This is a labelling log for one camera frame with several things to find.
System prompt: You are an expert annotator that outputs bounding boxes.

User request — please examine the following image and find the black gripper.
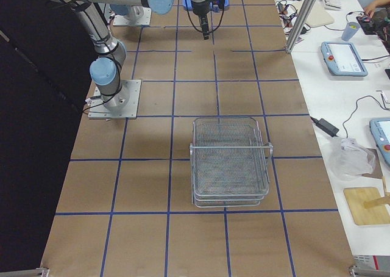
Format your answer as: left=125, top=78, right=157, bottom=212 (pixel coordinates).
left=199, top=0, right=228, bottom=40

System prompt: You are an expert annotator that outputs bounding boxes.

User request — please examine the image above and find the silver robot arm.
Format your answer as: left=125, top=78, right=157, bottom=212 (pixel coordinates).
left=49, top=0, right=174, bottom=112
left=110, top=0, right=225, bottom=40

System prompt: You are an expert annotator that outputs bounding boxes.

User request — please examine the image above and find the beige pad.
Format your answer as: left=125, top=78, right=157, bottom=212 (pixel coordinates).
left=306, top=2, right=335, bottom=27

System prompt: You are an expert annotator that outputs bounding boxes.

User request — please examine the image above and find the far blue teach pendant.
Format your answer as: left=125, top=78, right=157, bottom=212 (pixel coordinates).
left=321, top=41, right=368, bottom=77

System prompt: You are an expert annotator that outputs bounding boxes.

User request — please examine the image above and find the blue teach pendant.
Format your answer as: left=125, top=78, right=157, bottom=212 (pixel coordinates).
left=321, top=41, right=368, bottom=77
left=369, top=117, right=390, bottom=165

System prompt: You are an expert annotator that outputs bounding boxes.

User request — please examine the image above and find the grey blue plastic cup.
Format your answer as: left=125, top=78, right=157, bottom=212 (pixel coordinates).
left=341, top=21, right=361, bottom=41

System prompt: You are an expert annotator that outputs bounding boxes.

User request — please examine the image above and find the black power adapter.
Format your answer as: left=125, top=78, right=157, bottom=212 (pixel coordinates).
left=311, top=117, right=339, bottom=137

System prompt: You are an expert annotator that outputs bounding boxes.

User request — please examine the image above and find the clear plastic bag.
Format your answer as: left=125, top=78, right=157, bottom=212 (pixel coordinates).
left=329, top=137, right=376, bottom=176

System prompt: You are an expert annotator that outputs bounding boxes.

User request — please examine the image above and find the near blue teach pendant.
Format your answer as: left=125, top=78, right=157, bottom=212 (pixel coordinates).
left=369, top=117, right=390, bottom=165

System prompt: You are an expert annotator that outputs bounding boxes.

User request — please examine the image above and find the wooden board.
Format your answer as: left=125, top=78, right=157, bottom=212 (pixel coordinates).
left=343, top=187, right=389, bottom=226

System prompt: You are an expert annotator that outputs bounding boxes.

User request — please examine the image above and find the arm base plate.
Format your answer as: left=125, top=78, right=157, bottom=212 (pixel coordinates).
left=113, top=6, right=152, bottom=27
left=87, top=80, right=141, bottom=119

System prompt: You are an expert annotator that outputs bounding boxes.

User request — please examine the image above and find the aluminium frame post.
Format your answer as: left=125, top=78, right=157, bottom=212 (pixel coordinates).
left=285, top=0, right=316, bottom=54

